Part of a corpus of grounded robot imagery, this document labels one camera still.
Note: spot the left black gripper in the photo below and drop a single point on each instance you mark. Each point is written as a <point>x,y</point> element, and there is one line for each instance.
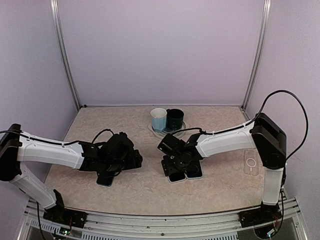
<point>134,161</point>

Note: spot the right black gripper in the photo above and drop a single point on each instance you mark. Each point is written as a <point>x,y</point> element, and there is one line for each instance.
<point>168,167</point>

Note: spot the clear magsafe phone case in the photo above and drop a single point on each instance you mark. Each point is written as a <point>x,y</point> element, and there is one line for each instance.
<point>251,162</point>

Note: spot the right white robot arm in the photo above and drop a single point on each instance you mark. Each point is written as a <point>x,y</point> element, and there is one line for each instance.
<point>181,159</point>

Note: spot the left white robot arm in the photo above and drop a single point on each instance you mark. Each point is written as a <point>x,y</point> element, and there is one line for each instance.
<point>107,159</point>

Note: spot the clear round plate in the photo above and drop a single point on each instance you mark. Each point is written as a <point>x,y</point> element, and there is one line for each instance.
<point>162,134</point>

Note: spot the dark green mug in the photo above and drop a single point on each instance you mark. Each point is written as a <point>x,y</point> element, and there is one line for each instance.
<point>174,119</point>

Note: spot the light blue white mug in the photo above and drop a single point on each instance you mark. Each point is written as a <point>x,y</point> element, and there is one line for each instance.
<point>158,119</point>

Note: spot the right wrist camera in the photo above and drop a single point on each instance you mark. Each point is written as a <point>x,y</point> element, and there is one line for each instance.
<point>171,145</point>

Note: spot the aluminium front rail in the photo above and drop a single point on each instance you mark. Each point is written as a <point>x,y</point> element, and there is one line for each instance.
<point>224,225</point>

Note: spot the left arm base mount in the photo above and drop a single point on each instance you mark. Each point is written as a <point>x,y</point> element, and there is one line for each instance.
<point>71,218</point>

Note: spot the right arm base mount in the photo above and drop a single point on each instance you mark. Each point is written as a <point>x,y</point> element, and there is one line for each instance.
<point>260,215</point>

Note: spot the left aluminium corner post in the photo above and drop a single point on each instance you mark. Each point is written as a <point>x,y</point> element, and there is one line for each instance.
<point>54,5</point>

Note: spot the aluminium corner post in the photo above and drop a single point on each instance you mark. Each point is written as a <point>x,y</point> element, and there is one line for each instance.
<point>258,53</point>
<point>54,5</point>

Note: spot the right aluminium corner post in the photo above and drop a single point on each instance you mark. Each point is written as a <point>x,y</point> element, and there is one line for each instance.
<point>258,53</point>

